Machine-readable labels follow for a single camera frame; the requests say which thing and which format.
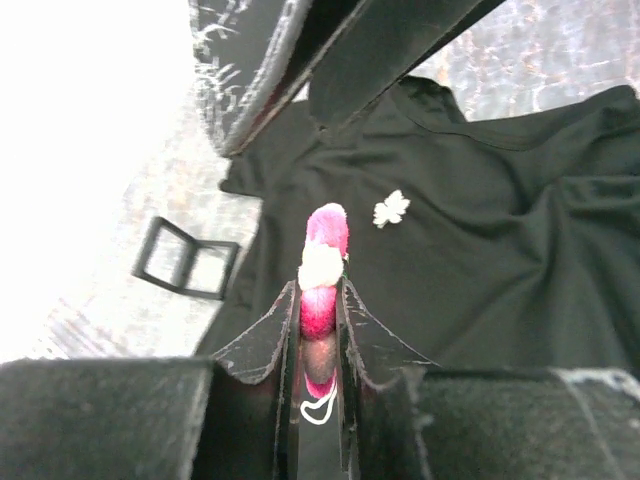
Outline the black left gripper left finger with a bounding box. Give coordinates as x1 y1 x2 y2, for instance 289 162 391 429
1 282 300 479

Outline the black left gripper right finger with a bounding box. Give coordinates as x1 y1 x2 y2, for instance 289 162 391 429
336 280 639 479

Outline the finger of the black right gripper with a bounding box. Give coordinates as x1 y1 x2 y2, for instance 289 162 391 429
308 0 503 132
189 0 357 155

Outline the pink white flower brooch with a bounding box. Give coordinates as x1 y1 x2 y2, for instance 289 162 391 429
297 203 349 426

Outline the black t-shirt garment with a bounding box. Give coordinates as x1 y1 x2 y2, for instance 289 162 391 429
199 77 639 372

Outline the white leaf brooch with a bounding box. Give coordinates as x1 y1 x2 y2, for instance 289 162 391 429
373 189 411 229

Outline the black open jewelry box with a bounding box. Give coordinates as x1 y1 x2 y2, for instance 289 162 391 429
131 216 240 301

